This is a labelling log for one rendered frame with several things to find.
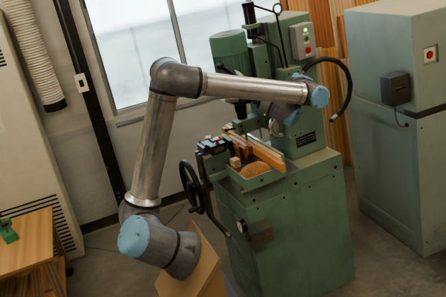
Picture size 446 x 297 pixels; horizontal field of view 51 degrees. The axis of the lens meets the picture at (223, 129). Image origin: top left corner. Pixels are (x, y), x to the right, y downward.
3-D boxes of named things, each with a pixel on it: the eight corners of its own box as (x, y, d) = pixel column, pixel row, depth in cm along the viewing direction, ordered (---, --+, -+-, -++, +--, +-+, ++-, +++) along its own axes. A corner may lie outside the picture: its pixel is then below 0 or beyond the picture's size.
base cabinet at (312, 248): (233, 278, 286) (210, 177, 261) (311, 242, 305) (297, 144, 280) (268, 323, 247) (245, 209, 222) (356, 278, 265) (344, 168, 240)
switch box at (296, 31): (293, 59, 224) (288, 26, 218) (310, 54, 227) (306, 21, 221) (299, 60, 219) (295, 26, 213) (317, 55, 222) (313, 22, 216)
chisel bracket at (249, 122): (233, 135, 238) (231, 120, 235) (257, 126, 243) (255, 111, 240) (240, 139, 232) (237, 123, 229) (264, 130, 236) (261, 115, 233)
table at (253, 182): (184, 157, 261) (182, 148, 259) (233, 140, 270) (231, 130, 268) (229, 199, 207) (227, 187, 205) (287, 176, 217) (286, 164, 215)
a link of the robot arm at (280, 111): (305, 108, 200) (295, 128, 202) (280, 96, 205) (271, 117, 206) (300, 106, 191) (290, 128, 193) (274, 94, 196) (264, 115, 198)
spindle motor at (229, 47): (215, 97, 234) (202, 36, 223) (245, 87, 240) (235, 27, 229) (229, 104, 219) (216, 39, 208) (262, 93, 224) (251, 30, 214)
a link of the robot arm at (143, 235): (160, 276, 172) (118, 262, 164) (150, 251, 187) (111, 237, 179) (181, 242, 170) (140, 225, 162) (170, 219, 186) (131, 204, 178)
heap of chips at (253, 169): (237, 172, 217) (236, 165, 216) (263, 162, 222) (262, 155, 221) (246, 178, 209) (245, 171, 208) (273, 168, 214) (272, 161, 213)
